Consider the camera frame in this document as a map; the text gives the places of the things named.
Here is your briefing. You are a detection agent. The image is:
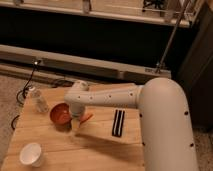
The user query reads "white paper cup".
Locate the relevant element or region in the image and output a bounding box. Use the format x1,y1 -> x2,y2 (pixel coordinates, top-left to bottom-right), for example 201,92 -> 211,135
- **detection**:
19,143 -> 44,167

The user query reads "red-brown bowl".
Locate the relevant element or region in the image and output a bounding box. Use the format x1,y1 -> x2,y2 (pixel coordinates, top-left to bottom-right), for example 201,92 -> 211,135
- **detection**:
50,103 -> 71,125

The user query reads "black cable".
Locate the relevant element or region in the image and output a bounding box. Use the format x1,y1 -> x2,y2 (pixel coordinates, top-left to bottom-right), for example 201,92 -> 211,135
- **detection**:
10,59 -> 43,131

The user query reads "clear plastic bottle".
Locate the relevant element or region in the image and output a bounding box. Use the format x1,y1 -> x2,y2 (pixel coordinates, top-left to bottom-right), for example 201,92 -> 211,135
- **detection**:
29,86 -> 49,113

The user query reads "black white striped block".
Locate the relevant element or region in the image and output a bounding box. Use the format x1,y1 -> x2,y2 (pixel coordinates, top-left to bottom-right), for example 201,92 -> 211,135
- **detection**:
112,109 -> 125,137

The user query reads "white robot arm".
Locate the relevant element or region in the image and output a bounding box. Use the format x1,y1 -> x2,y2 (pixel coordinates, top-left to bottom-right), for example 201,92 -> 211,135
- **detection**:
64,77 -> 199,171

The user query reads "metal pole stand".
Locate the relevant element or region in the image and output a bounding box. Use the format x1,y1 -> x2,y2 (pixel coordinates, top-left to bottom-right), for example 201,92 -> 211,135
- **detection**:
155,0 -> 191,74

